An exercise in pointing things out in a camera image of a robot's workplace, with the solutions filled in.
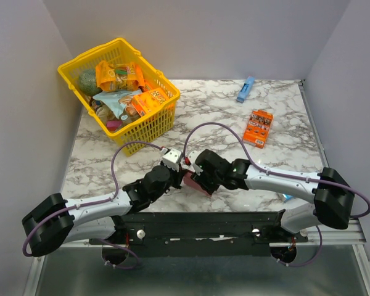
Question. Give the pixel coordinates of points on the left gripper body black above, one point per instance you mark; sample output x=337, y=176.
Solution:
x=174, y=180

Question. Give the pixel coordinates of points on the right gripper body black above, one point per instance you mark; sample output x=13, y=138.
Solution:
x=198, y=179

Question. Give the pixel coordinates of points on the pink paper box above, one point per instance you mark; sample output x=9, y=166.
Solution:
x=190, y=179

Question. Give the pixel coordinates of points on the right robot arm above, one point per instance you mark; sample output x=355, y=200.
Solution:
x=328, y=199

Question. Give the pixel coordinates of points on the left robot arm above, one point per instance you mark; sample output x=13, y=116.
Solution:
x=49, y=224

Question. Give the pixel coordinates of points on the orange product box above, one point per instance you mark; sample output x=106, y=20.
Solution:
x=258, y=127

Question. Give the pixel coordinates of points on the orange cracker box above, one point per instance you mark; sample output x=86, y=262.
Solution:
x=149, y=101

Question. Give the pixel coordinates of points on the blue small box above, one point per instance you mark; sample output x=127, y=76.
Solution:
x=245, y=90

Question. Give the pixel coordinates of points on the teal card package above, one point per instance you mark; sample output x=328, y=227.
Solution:
x=286, y=197

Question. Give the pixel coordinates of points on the pink item in basket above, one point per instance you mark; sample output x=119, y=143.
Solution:
x=114, y=125

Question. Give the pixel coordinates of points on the light blue snack bag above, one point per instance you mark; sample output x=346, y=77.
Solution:
x=119, y=102

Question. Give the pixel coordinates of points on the orange snack bag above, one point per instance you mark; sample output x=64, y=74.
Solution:
x=115, y=77

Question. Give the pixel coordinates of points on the green melon ball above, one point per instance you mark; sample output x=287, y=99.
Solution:
x=87, y=83

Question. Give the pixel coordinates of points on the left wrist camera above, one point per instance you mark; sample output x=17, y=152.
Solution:
x=172, y=159

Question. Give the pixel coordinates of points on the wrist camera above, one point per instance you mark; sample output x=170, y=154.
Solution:
x=172, y=159
x=191, y=157

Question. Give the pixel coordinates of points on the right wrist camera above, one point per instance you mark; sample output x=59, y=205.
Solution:
x=191, y=157

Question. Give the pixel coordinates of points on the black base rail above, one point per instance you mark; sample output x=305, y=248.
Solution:
x=200, y=234

